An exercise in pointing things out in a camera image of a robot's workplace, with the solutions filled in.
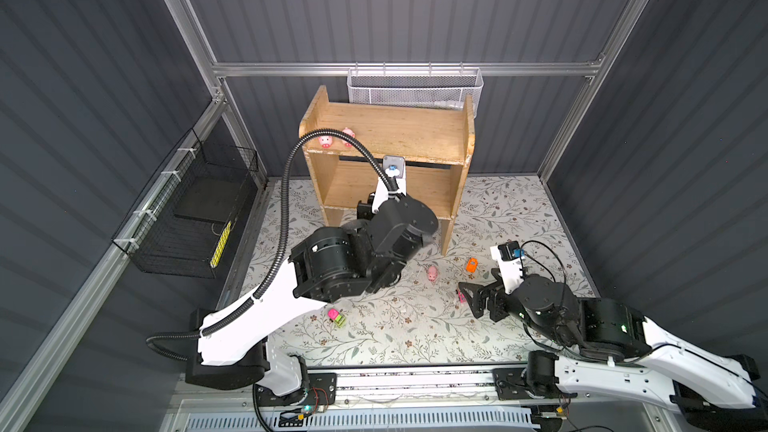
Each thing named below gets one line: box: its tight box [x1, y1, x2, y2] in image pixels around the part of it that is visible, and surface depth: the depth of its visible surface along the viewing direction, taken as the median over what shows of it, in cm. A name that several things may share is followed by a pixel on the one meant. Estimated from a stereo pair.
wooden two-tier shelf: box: [300, 85, 476, 255], surface depth 75 cm
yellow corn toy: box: [210, 220, 232, 268], surface depth 71 cm
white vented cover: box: [183, 410, 541, 432], surface depth 72 cm
